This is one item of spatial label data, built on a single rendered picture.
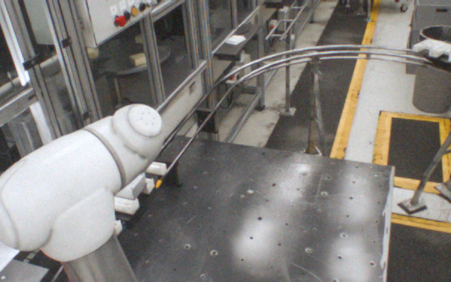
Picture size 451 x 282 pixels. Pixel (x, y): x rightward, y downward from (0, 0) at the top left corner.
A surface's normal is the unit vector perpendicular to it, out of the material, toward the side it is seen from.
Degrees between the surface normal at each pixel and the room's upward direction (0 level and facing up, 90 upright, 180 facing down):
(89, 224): 78
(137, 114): 46
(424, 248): 0
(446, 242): 0
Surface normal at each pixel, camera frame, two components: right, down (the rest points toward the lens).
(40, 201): 0.39, -0.17
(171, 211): -0.07, -0.84
